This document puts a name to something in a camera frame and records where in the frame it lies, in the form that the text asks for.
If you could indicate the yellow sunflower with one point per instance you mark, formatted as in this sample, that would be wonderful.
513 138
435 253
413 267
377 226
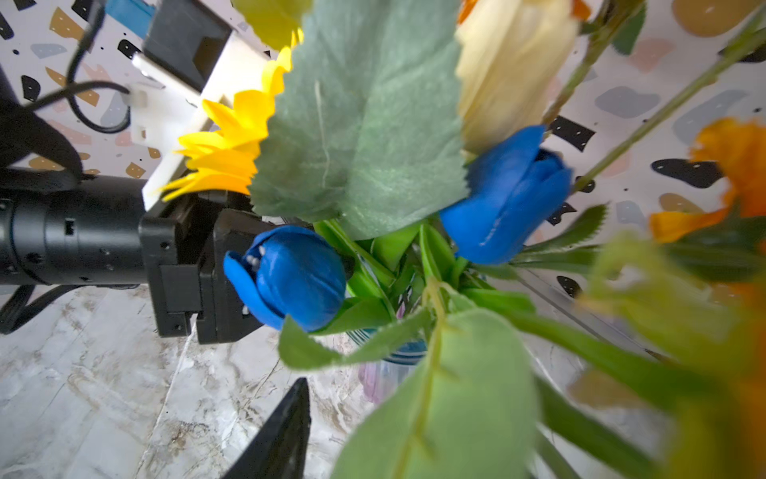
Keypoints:
224 160

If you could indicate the purple glass vase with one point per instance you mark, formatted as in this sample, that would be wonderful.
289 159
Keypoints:
381 378

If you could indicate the blue tulip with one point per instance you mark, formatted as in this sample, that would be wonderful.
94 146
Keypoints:
292 272
515 187

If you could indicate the orange rose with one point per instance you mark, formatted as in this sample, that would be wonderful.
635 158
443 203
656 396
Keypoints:
727 149

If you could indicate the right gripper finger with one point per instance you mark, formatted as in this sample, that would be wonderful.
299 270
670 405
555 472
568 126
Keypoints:
279 449

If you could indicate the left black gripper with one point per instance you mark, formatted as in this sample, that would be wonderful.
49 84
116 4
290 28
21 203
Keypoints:
184 243

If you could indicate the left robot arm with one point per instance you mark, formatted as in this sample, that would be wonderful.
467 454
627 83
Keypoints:
95 231

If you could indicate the cream rose left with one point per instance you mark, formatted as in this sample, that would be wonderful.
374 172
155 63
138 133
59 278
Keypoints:
511 52

